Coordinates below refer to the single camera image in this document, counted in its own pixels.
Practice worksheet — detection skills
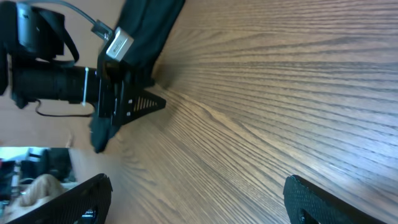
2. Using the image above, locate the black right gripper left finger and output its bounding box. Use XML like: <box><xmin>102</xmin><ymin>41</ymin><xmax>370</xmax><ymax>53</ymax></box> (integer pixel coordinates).
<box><xmin>10</xmin><ymin>174</ymin><xmax>113</xmax><ymax>224</ymax></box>

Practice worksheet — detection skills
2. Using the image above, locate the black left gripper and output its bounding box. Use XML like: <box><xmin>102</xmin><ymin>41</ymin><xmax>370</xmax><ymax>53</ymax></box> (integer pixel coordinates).
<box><xmin>96</xmin><ymin>48</ymin><xmax>166</xmax><ymax>126</ymax></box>

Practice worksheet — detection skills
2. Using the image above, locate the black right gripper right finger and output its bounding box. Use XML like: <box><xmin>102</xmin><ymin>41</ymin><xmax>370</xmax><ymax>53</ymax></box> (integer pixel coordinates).
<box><xmin>283</xmin><ymin>175</ymin><xmax>383</xmax><ymax>224</ymax></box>

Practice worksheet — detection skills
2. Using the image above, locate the black mesh shirt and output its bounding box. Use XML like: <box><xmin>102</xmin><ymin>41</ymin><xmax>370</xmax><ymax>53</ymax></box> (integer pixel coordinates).
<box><xmin>90</xmin><ymin>0</ymin><xmax>185</xmax><ymax>153</ymax></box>

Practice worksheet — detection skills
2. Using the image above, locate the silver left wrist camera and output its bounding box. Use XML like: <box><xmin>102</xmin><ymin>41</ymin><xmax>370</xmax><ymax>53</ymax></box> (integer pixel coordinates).
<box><xmin>106</xmin><ymin>27</ymin><xmax>134</xmax><ymax>62</ymax></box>

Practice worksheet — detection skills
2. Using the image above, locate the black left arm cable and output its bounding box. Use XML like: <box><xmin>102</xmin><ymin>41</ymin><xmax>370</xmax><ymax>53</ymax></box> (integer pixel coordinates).
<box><xmin>18</xmin><ymin>0</ymin><xmax>113</xmax><ymax>118</ymax></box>

